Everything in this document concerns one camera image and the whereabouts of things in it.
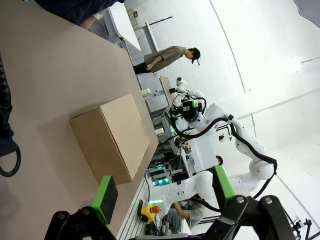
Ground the brown cardboard box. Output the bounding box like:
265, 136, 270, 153
69, 93, 151, 186

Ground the yellow emergency stop button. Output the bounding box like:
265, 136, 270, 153
140, 202, 162, 224

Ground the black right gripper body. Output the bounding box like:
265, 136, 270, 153
178, 96, 201, 121

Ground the person's left hand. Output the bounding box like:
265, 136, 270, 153
81, 15, 97, 32

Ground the white humanoid robot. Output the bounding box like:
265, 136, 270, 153
174, 76, 201, 101

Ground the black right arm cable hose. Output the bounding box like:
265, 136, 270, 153
169, 96, 279, 201

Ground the man in olive shirt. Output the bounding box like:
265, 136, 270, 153
132, 45, 202, 75

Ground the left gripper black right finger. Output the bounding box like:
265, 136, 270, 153
204, 164, 297, 240

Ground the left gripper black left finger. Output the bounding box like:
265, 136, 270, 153
44, 174, 119, 240

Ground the seated person in grey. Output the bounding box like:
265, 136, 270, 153
165, 194, 206, 230

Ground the person in purple jacket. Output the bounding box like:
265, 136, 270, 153
37, 0, 126, 26

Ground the white table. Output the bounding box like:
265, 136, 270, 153
107, 0, 142, 51

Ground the navy zipper pencil case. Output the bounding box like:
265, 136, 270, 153
0, 53, 22, 179

